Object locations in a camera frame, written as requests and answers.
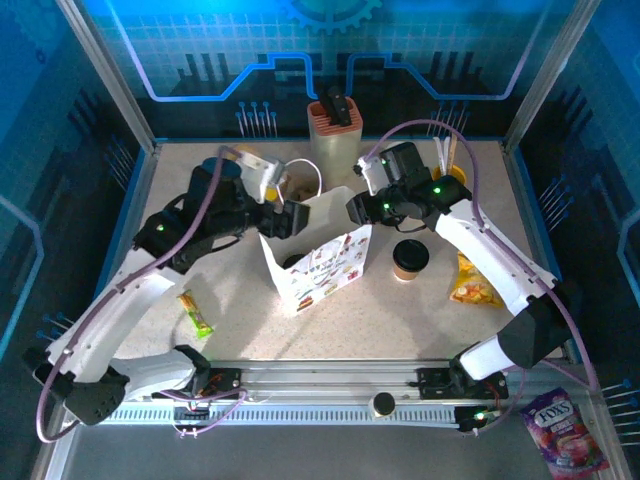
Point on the black cup lid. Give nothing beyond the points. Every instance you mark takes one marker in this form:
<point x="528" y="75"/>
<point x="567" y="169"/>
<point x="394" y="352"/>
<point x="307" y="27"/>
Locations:
<point x="411" y="254"/>
<point x="295" y="260"/>

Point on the white paper carry bag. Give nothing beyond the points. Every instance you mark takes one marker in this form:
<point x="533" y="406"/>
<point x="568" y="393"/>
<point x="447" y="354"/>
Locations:
<point x="320" y="270"/>

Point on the white stir stick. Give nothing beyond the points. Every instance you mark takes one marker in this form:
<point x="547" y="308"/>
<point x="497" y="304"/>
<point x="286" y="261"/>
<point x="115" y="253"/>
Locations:
<point x="438" y="150"/>
<point x="444" y="157"/>

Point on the brown paper coffee cup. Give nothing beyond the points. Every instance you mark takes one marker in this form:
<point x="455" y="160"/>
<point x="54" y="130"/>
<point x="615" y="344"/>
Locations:
<point x="407" y="275"/>

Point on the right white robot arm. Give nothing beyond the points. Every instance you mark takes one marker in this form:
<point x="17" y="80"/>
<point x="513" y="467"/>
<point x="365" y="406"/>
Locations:
<point x="480" y="250"/>

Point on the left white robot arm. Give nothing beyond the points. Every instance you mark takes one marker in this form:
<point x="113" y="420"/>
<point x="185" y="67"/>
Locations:
<point x="125" y="300"/>

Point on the brown cardboard cup carrier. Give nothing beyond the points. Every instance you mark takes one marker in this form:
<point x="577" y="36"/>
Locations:
<point x="300" y="191"/>

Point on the yellow utensil holder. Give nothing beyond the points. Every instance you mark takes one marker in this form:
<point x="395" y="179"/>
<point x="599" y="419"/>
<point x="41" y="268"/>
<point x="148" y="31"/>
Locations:
<point x="457" y="175"/>

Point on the wooden stir stick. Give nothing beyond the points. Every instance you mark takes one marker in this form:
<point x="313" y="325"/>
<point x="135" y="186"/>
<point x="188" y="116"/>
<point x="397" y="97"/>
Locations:
<point x="453" y="152"/>

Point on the beige knife block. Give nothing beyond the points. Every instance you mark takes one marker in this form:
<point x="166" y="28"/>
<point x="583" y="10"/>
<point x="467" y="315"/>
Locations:
<point x="334" y="145"/>

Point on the yellow chips packet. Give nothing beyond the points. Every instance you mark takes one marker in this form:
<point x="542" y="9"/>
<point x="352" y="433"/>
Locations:
<point x="475" y="292"/>

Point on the green snack bar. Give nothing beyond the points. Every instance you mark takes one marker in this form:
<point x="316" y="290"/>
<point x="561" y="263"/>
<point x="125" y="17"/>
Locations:
<point x="197" y="317"/>

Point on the black round knob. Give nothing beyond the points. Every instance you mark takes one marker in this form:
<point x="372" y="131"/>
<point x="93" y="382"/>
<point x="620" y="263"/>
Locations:
<point x="382" y="404"/>

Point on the purple candy bag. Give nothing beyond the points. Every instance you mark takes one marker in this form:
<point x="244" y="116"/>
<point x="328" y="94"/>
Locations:
<point x="562" y="435"/>

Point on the aluminium frame base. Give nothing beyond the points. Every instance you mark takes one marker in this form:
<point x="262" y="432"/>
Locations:
<point x="325" y="372"/>

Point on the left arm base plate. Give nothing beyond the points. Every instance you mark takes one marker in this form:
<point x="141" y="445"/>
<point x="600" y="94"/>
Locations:
<point x="227" y="380"/>

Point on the left aluminium frame post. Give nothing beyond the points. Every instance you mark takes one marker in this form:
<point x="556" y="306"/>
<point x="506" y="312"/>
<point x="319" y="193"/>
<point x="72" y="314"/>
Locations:
<point x="110" y="75"/>

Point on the aluminium frame post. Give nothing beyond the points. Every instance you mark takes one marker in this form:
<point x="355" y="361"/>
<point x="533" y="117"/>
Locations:
<point x="110" y="75"/>
<point x="547" y="75"/>

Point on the right aluminium frame post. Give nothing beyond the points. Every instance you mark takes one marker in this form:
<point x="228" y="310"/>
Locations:
<point x="547" y="75"/>

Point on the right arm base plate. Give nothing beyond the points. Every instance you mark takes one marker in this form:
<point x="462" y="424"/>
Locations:
<point x="432" y="382"/>

